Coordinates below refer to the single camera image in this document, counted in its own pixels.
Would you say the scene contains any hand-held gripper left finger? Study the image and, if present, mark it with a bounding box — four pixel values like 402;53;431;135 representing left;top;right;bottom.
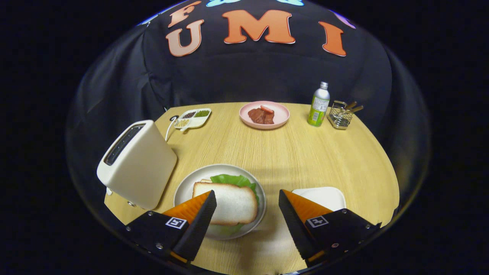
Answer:
125;190;217;265

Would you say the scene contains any black backdrop cloth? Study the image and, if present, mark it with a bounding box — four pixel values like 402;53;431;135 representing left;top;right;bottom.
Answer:
65;0;432;199

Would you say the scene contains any brown meat piece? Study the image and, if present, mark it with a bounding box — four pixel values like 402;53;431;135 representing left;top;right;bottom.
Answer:
248;107;275;125

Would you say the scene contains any wire cutlery holder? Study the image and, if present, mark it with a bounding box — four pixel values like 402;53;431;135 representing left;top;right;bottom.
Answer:
327;100;354;130

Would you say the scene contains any white rounded square plate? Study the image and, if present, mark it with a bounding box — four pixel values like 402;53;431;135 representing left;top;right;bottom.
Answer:
292;187;347;211

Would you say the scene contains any toasted bread slice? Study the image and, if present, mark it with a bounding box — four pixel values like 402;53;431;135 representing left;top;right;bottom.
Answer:
192;182;259;226

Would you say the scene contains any white toaster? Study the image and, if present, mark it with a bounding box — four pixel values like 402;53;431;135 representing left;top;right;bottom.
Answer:
96;120;178;211

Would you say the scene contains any green lettuce leaf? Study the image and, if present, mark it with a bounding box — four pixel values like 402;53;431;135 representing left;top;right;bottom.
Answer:
210;174;260;236

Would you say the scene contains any green label metal bottle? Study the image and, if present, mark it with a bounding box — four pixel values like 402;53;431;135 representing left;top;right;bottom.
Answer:
308;81;330;127

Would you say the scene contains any round white plate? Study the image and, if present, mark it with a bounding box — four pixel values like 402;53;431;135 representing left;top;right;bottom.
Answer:
173;164;267;241

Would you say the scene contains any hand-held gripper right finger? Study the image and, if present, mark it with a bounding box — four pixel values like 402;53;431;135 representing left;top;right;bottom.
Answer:
279;189;382;267

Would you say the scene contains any white divided dish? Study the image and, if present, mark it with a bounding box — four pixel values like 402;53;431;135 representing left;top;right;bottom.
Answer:
174;108;212;132

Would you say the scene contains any pink plate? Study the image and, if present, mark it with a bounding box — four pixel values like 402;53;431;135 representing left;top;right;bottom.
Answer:
239;101;290;130

